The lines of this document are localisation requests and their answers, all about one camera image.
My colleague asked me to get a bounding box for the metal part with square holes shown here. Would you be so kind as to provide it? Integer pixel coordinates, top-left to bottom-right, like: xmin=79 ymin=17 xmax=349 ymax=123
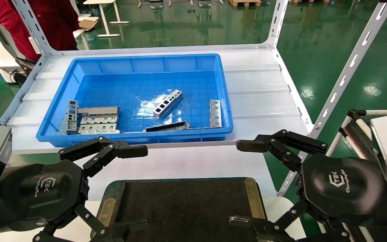
xmin=152 ymin=89 xmax=183 ymax=120

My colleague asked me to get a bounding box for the long black metal part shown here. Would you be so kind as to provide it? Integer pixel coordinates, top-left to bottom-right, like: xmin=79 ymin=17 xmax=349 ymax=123
xmin=143 ymin=121 xmax=191 ymax=132

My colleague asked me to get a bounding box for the white slotted metal shelf rack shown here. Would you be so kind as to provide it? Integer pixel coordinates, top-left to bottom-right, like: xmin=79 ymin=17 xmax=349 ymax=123
xmin=0 ymin=0 xmax=387 ymax=197

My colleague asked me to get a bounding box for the person in red shirt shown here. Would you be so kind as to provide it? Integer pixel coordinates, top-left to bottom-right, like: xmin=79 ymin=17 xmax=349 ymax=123
xmin=0 ymin=0 xmax=80 ymax=63

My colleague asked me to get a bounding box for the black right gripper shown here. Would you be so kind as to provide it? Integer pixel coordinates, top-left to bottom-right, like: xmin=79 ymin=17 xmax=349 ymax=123
xmin=229 ymin=129 xmax=387 ymax=242

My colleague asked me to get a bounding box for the slim grey metal bracket part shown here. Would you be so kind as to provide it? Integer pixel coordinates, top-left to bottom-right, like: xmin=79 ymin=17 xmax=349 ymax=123
xmin=209 ymin=99 xmax=222 ymax=128

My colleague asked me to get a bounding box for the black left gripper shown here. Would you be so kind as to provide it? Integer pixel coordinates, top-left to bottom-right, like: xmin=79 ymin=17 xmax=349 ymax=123
xmin=0 ymin=136 xmax=151 ymax=242

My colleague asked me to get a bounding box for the upright grey frame part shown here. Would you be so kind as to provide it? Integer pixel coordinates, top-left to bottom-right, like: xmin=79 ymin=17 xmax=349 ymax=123
xmin=66 ymin=99 xmax=79 ymax=122

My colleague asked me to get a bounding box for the white id badge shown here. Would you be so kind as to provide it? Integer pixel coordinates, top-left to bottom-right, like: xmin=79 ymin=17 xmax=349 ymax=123
xmin=29 ymin=36 xmax=42 ymax=55

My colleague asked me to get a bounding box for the tilted grey metal part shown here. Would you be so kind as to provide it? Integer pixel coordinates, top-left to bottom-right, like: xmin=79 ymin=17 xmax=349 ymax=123
xmin=57 ymin=114 xmax=70 ymax=136

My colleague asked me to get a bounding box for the white background table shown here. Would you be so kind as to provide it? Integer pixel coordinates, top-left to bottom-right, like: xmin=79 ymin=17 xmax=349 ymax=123
xmin=82 ymin=0 xmax=130 ymax=38

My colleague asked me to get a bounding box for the brown cardboard box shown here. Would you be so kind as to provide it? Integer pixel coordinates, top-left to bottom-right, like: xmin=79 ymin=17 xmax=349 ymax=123
xmin=78 ymin=18 xmax=99 ymax=29

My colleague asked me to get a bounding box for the blue plastic bin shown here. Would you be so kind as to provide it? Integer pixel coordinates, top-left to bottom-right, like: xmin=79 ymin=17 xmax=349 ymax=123
xmin=35 ymin=53 xmax=234 ymax=148

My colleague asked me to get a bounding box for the white tube cart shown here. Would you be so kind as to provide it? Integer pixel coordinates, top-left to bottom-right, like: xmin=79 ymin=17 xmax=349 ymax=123
xmin=325 ymin=108 xmax=387 ymax=242

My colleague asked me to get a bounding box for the wooden pallet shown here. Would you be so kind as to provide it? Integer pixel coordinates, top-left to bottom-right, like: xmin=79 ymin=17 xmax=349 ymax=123
xmin=228 ymin=0 xmax=262 ymax=7

